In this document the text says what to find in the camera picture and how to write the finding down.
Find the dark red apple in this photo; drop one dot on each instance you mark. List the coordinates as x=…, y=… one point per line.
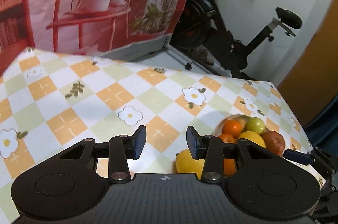
x=274, y=142

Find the small orange tangerine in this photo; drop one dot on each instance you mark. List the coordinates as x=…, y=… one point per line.
x=229, y=165
x=232, y=126
x=227, y=138

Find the brown sandal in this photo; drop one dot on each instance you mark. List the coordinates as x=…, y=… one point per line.
x=203, y=56

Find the brown wooden door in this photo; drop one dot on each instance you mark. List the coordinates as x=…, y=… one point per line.
x=311, y=81

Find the brown longan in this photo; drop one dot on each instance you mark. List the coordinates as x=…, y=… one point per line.
x=242, y=121

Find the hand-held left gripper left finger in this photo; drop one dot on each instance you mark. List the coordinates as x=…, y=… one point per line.
x=140, y=144

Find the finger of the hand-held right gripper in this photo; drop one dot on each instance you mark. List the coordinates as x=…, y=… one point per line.
x=297, y=156

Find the green apple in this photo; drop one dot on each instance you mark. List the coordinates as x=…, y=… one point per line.
x=255, y=125

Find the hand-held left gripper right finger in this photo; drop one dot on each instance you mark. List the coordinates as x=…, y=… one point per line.
x=192, y=145

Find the dark blue curtain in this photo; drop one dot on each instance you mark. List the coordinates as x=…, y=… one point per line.
x=327, y=128

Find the yellow lemon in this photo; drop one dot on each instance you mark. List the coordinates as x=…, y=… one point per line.
x=250, y=138

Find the black exercise bike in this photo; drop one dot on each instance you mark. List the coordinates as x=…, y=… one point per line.
x=200, y=28

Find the large yellow orange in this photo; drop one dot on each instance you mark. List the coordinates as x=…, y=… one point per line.
x=188, y=164

